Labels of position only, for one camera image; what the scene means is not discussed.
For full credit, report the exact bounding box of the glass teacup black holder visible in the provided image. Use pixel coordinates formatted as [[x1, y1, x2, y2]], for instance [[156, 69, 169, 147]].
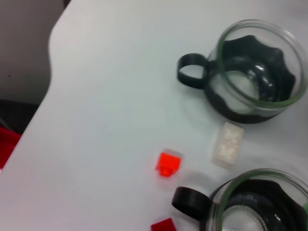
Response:
[[177, 19, 308, 125], [171, 168, 308, 231]]

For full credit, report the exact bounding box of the dark red long block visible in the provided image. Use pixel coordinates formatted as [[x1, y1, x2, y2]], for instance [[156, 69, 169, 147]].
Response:
[[151, 218, 178, 231]]

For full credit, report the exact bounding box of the small red building block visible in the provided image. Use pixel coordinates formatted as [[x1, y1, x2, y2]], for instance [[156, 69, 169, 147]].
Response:
[[155, 152, 184, 179]]

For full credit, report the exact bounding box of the white building block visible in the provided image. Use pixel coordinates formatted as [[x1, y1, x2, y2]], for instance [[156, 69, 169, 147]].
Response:
[[211, 122, 245, 170]]

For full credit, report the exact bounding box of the red plastic item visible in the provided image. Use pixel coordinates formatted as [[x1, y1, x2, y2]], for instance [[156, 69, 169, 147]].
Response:
[[0, 126, 22, 169]]

